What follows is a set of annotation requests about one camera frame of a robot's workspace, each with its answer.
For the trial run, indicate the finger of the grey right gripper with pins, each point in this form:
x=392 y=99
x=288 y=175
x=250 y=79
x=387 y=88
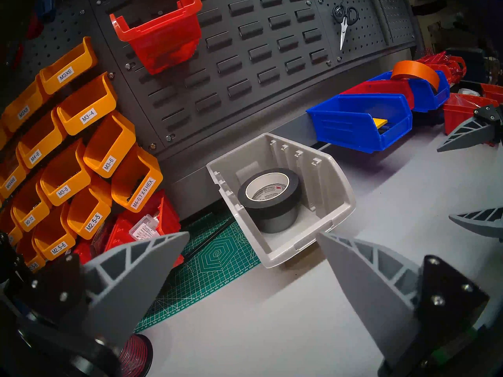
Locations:
x=471 y=130
x=483 y=222

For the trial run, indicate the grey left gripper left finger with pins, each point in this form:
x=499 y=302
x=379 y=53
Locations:
x=129 y=278

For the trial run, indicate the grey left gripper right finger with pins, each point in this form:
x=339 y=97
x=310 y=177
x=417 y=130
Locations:
x=369 y=286

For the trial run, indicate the grey plastic storage bin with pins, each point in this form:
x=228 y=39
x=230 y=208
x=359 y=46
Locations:
x=334 y=199

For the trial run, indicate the black tape roll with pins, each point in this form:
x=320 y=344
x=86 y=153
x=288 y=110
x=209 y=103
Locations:
x=271 y=207

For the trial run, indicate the ribbed red storage bin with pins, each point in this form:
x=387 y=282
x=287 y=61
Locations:
x=458 y=113

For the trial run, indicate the white green packet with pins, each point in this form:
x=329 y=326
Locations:
x=469 y=92

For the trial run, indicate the clear plastic parts bag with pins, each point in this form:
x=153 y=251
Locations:
x=143 y=227

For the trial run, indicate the blue storage bin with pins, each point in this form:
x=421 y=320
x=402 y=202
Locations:
x=346 y=125
x=426 y=99

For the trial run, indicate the orange bin labelled M2.5-5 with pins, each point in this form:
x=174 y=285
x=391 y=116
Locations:
x=88 y=211

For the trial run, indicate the orange tape roll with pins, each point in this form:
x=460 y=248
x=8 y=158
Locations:
x=412 y=70

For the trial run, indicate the thin black rod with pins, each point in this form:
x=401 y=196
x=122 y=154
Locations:
x=208 y=244

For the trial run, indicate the orange bin labelled M2.5-6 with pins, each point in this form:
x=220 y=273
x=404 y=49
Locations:
x=53 y=235

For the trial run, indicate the green cutting mat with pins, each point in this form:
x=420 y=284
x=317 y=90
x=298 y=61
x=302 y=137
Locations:
x=220 y=262

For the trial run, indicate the yellow pad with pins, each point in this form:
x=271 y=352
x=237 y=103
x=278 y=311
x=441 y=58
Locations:
x=379 y=123

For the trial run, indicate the orange bin labelled HEX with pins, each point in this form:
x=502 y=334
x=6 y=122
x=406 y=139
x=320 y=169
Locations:
x=137 y=176

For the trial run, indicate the orange screw bin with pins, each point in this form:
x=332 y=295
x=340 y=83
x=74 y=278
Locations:
x=8 y=227
x=11 y=178
x=29 y=254
x=4 y=134

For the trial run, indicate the orange bin labelled M3-8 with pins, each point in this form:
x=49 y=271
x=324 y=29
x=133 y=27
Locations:
x=65 y=176

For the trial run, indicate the orange bin labelled M3-12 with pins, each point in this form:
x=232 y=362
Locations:
x=29 y=207

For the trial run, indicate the orange bin labelled M3-6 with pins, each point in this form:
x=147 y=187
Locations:
x=112 y=144

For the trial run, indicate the grey pegboard panel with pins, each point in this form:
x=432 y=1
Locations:
x=59 y=30
x=377 y=22

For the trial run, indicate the orange bin labelled M4-6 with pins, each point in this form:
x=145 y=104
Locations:
x=39 y=142

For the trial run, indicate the black scissors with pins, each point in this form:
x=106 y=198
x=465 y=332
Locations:
x=344 y=24

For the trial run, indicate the orange bin labelled M3-4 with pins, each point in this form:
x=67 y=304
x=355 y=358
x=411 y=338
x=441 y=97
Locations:
x=88 y=105

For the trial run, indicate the orange bin labelled M3X6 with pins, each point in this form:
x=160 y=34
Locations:
x=68 y=70

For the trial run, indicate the grey louvred wall panel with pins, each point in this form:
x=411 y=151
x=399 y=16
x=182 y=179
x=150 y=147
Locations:
x=251 y=77

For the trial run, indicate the red wall bin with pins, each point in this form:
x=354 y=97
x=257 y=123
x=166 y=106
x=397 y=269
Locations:
x=165 y=46

